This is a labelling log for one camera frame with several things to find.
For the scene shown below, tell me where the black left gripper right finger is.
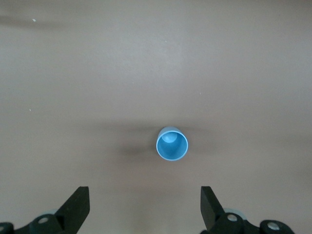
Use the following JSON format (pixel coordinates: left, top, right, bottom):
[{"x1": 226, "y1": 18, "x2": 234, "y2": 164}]
[{"x1": 200, "y1": 186, "x2": 247, "y2": 234}]

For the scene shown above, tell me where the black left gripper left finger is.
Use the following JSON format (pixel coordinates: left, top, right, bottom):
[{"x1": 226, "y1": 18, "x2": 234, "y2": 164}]
[{"x1": 13, "y1": 186, "x2": 90, "y2": 234}]

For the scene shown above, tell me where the blue plastic cup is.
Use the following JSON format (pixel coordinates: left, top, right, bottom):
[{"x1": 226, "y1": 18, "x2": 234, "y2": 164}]
[{"x1": 156, "y1": 125, "x2": 189, "y2": 162}]

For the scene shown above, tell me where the brown table cover mat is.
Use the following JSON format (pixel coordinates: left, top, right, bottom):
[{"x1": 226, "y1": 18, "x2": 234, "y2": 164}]
[{"x1": 0, "y1": 0, "x2": 312, "y2": 234}]

